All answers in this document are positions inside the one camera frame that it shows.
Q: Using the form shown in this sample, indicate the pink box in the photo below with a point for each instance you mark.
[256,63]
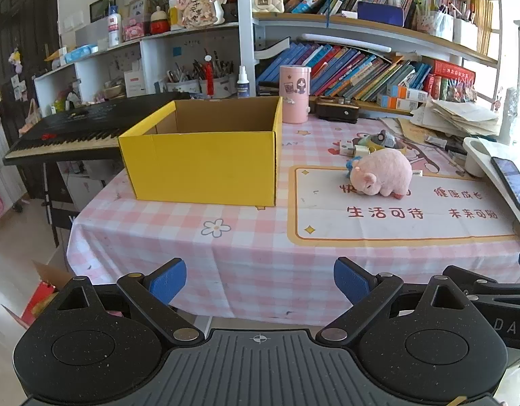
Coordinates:
[135,32]

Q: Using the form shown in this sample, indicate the dark blue box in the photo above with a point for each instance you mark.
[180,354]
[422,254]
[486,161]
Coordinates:
[380,13]

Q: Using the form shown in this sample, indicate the thick red dictionary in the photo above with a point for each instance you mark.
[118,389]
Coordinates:
[452,78]

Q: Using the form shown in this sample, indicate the orange and blue box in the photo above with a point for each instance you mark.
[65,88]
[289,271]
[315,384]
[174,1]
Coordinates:
[391,102]
[406,92]

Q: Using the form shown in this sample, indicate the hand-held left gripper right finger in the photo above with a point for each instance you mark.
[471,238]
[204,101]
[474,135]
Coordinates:
[352,281]

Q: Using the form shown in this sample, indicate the white patterned bag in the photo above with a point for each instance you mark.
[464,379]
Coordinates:
[433,25]

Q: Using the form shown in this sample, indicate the small white cube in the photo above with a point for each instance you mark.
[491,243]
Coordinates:
[346,149]

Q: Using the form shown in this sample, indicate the pink cylindrical container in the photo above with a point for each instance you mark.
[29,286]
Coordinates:
[294,101]

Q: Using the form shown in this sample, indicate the red paper bag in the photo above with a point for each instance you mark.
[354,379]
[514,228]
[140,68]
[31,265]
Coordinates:
[35,300]

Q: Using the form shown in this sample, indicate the white bookshelf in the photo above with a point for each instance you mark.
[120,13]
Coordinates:
[245,29]

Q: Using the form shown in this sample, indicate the black smartphone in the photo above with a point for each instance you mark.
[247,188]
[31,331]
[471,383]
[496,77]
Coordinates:
[514,179]

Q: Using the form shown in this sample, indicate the black keyboard stand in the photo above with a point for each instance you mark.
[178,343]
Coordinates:
[54,203]

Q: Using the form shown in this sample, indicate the white spray bottle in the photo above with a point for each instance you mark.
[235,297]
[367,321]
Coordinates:
[242,84]

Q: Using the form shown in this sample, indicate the pink plush pig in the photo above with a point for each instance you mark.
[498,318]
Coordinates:
[387,171]

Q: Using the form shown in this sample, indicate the stack of papers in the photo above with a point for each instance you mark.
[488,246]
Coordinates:
[459,116]

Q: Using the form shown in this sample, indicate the white lamp post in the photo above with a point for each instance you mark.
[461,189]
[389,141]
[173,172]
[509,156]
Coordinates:
[509,114]

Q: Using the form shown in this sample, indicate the yellow cardboard box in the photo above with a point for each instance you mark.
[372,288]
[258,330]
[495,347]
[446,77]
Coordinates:
[200,169]

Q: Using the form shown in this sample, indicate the dark wooden door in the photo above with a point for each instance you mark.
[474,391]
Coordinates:
[14,17]

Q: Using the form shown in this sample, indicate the printed desk mat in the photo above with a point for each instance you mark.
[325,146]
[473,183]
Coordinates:
[370,228]

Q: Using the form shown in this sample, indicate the white lotion bottle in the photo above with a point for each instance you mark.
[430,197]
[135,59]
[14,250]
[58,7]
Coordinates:
[114,25]

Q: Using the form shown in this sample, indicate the black electronic keyboard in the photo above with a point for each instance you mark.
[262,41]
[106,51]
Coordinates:
[74,124]

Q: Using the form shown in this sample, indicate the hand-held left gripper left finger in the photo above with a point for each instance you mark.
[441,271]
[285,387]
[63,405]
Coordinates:
[169,281]

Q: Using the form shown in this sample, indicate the pink checkered cloth desktop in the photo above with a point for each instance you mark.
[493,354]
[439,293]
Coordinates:
[179,241]

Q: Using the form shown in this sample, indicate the small blue object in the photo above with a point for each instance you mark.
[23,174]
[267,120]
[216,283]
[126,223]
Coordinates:
[350,168]

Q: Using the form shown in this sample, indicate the white stationery holder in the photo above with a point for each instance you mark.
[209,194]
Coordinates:
[465,33]

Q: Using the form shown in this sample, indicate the dark brown box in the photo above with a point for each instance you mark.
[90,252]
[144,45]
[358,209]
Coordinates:
[336,112]

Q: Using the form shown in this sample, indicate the red and white doll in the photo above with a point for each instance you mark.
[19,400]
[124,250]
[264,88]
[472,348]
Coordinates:
[158,23]

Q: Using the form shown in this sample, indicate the white pen holder with pens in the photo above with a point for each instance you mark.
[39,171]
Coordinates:
[200,80]

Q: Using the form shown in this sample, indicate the row of slanted books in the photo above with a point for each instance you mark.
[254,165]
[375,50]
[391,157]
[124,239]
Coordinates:
[349,70]

